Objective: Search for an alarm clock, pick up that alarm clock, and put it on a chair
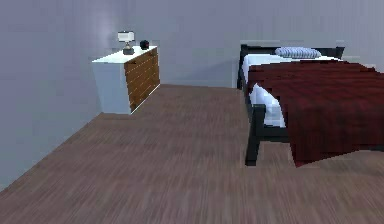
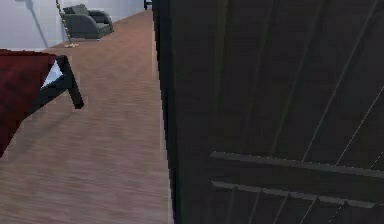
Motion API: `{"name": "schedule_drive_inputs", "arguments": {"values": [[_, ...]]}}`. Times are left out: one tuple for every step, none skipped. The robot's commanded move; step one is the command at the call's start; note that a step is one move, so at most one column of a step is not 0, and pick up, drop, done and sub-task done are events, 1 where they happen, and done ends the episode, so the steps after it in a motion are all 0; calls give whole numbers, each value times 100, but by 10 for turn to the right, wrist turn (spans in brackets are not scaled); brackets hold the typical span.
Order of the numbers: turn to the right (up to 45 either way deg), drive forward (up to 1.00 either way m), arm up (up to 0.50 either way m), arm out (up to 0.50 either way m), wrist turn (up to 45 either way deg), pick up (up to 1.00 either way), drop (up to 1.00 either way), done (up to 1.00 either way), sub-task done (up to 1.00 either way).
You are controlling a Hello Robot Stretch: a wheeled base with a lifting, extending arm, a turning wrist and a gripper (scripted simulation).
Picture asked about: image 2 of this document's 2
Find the dark wooden cabinet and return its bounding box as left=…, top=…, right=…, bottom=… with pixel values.
left=151, top=0, right=384, bottom=224

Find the dark grey armchair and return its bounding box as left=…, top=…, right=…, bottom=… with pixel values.
left=62, top=3, right=115, bottom=41

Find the gold floor lamp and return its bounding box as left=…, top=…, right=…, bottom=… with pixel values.
left=55, top=0, right=80, bottom=49

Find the dark red bed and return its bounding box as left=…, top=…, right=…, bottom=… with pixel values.
left=0, top=48, right=85, bottom=158

